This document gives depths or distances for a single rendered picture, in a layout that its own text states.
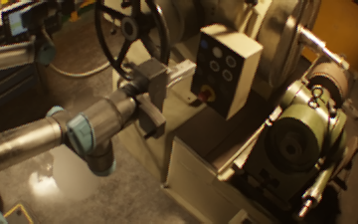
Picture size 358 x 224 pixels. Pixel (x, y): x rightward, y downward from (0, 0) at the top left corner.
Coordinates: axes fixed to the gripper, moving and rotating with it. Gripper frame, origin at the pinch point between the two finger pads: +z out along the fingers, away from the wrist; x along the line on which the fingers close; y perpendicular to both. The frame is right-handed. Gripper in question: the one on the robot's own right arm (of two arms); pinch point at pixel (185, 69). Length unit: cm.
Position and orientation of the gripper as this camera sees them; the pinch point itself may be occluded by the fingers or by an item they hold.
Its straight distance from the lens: 66.0
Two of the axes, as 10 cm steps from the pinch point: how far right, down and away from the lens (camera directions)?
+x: -1.1, 6.5, 7.5
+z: 7.0, -4.8, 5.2
